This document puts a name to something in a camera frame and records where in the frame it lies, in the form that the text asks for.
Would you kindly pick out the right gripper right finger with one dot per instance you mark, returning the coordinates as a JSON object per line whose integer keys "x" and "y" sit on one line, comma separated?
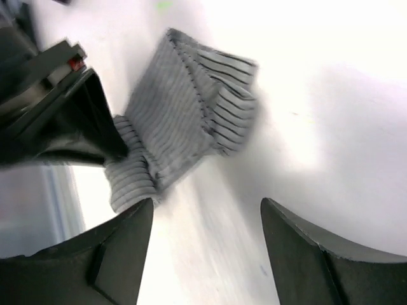
{"x": 312, "y": 265}

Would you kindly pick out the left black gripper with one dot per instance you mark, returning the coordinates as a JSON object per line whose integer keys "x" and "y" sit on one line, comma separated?
{"x": 52, "y": 110}

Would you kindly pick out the aluminium mounting rail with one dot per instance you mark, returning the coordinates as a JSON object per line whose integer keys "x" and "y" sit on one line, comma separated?
{"x": 39, "y": 208}

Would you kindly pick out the grey striped underwear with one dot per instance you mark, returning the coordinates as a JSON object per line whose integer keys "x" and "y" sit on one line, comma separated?
{"x": 192, "y": 101}

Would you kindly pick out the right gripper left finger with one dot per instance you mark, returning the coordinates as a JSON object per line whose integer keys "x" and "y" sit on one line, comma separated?
{"x": 103, "y": 265}

